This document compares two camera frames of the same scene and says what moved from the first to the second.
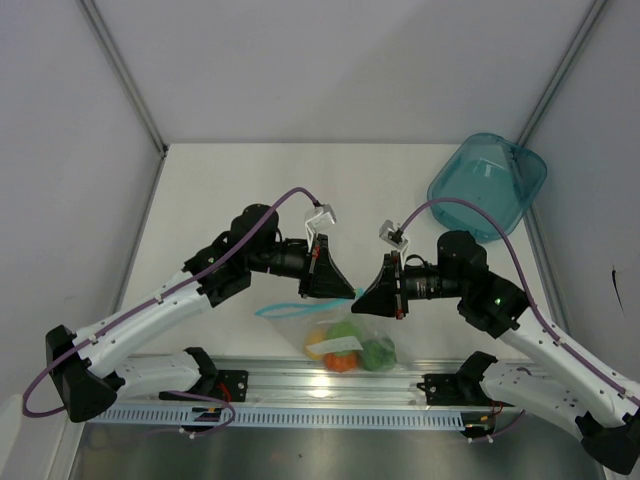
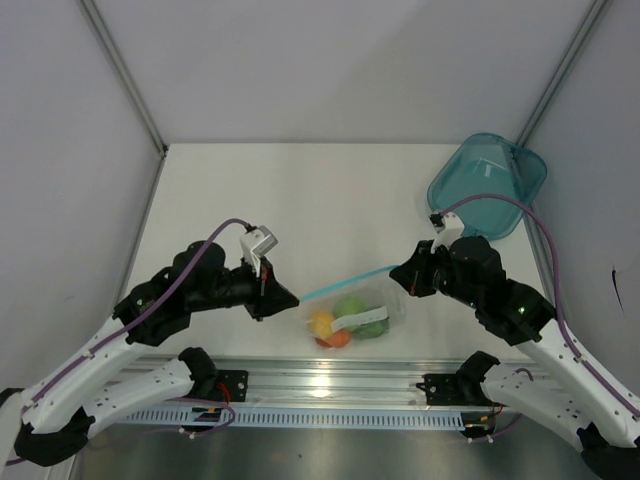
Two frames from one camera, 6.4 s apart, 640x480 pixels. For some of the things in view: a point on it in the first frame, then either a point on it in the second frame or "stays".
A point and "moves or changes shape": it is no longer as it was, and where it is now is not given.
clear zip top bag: x=334 y=338 moves or changes shape
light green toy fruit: x=342 y=329 to x=347 y=306
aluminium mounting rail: x=323 y=382 stays
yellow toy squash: x=315 y=336 to x=320 y=325
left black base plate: x=231 y=385 stays
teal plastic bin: x=492 y=172 stays
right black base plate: x=449 y=390 stays
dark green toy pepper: x=379 y=355 to x=373 y=329
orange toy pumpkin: x=341 y=363 to x=338 y=339
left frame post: x=126 y=75 stays
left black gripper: x=324 y=280 to x=268 y=295
